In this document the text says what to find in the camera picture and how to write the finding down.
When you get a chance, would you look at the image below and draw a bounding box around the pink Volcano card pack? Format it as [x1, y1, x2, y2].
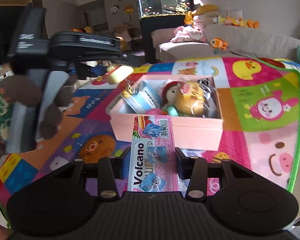
[127, 115, 179, 192]

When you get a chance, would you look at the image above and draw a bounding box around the pink teal squishy toy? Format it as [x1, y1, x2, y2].
[145, 105, 179, 116]

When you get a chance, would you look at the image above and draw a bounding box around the packaged yellow bread bun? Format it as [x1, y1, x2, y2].
[174, 79, 212, 118]

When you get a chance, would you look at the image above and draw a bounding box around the blue white tissue pack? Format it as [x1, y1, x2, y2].
[121, 81, 162, 114]

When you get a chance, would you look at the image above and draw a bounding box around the crochet doll red hat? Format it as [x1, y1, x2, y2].
[160, 80, 179, 110]

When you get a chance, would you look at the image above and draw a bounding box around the red yellow toy keychain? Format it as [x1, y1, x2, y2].
[103, 65, 139, 96]

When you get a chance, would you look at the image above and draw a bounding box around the red black toy car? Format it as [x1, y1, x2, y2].
[198, 78, 211, 90]

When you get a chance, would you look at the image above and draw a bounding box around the hand in brown glove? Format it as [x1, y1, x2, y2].
[0, 69, 77, 158]

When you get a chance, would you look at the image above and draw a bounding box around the pink open gift box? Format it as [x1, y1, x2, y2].
[109, 74, 224, 152]

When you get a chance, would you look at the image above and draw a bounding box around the colourful cartoon play mat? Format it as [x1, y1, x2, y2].
[0, 56, 300, 205]

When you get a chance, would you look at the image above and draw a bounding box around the black fish tank cabinet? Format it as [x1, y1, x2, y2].
[140, 15, 193, 63]

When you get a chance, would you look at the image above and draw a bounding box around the beige sofa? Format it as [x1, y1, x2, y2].
[151, 23, 300, 66]

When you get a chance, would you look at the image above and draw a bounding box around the orange clownfish plush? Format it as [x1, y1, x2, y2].
[210, 38, 228, 50]

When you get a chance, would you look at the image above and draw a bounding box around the pink clothes pile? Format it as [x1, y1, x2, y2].
[170, 25, 207, 43]

